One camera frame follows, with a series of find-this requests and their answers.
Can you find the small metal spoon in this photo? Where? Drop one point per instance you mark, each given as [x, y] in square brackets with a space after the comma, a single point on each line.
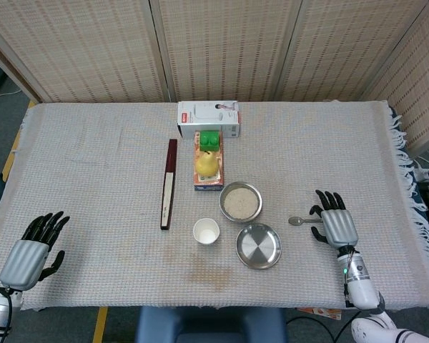
[294, 221]

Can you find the orange printed carton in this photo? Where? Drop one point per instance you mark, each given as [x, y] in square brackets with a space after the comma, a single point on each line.
[208, 183]

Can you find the beige woven tablecloth with fringe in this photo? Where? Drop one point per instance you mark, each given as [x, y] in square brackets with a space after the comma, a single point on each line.
[103, 171]

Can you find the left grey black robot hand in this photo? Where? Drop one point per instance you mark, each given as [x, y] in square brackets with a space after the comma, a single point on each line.
[23, 261]

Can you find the steel bowl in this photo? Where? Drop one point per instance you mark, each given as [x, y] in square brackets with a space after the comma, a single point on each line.
[222, 207]

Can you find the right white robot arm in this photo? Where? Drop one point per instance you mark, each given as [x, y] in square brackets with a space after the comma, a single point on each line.
[363, 286]

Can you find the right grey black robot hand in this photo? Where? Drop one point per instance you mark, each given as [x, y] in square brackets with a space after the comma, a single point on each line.
[337, 225]

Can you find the woven bamboo screen panel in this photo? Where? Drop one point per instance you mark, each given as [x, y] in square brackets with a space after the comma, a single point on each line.
[78, 50]
[418, 89]
[225, 46]
[346, 46]

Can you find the dark red folded fan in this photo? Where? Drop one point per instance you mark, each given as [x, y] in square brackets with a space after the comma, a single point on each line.
[168, 186]

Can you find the white paper cup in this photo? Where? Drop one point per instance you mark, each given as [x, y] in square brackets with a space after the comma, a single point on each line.
[206, 234]

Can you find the orange printed paper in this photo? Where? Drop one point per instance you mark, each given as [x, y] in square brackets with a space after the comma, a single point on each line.
[321, 311]

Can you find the empty steel plate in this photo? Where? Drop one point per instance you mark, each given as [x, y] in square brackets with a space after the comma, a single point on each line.
[258, 246]

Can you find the yellow pear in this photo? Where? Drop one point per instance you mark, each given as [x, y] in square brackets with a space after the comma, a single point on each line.
[206, 166]

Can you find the green toy building block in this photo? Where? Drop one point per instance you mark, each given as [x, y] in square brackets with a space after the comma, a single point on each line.
[211, 141]

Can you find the white cardboard product box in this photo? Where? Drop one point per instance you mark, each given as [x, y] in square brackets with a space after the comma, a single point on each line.
[207, 116]

